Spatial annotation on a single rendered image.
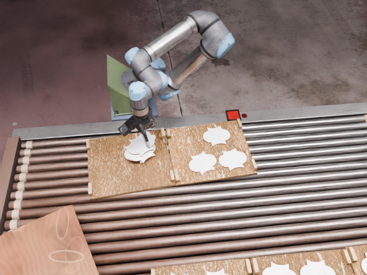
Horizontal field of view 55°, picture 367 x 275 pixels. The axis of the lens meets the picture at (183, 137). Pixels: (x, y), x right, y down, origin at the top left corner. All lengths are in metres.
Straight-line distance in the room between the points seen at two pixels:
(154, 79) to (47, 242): 0.80
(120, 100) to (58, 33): 2.42
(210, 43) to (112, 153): 0.73
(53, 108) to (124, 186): 1.87
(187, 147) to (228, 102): 1.58
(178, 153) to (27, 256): 0.82
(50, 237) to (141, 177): 0.49
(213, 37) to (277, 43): 2.47
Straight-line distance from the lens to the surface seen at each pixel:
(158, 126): 1.95
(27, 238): 1.61
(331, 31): 4.50
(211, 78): 3.56
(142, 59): 1.58
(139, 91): 1.49
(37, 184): 1.86
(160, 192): 1.72
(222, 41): 1.69
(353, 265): 1.72
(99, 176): 1.78
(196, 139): 1.86
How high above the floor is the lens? 2.42
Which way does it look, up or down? 52 degrees down
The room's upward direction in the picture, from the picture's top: 1 degrees clockwise
